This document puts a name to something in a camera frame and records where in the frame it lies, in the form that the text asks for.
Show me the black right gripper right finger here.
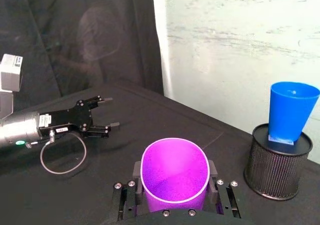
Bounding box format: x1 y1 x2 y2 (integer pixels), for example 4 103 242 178
204 160 242 219

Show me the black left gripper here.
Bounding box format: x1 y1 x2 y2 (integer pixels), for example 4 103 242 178
38 94 121 139

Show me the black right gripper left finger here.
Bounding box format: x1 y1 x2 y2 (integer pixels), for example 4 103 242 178
111 160 150 221

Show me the purple plastic cup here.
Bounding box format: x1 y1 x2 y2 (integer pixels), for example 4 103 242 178
140 137 210 213

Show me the black mesh round holder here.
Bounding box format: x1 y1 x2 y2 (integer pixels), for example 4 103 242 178
243 123 314 201

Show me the black table cloth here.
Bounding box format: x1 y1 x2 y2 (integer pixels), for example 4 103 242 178
0 81 320 225

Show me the black hanging backdrop cloth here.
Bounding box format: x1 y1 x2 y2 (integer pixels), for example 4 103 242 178
0 0 165 106

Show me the blue plastic cup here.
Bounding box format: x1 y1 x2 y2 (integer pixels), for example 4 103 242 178
268 81 320 146

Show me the thin dark looped cable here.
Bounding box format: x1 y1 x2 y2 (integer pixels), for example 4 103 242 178
39 129 88 175

